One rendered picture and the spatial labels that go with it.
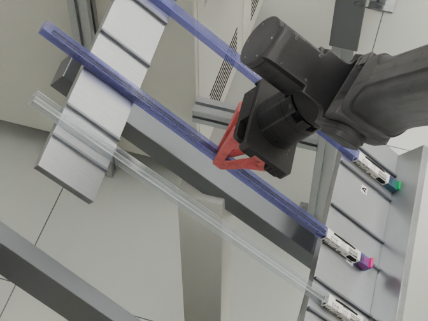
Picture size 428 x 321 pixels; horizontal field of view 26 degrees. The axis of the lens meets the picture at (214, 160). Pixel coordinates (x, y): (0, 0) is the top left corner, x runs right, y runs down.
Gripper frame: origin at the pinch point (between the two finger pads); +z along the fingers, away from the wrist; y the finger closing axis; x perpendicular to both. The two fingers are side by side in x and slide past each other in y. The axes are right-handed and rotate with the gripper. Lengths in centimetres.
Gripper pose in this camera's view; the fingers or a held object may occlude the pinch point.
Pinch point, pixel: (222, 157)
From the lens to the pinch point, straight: 107.0
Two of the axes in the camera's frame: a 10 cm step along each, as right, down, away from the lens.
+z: -6.3, 3.9, 6.7
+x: 7.5, 5.3, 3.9
